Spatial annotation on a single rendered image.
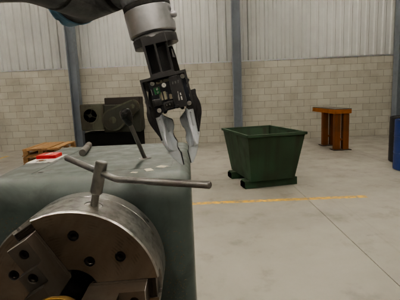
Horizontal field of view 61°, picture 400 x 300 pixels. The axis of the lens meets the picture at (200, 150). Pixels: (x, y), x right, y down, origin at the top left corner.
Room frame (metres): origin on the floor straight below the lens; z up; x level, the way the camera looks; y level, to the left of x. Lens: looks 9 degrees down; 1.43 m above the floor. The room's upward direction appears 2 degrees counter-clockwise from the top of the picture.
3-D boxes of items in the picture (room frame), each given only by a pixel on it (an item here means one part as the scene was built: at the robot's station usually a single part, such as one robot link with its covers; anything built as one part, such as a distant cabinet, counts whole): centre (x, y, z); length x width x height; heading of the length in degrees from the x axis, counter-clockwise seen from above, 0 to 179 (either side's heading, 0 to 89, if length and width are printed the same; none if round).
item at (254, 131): (5.54, -1.00, 0.43); 1.34 x 0.94 x 0.85; 12
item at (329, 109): (8.87, -3.43, 0.50); 1.61 x 0.44 x 1.00; 0
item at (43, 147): (8.09, 3.57, 0.22); 1.25 x 0.86 x 0.44; 3
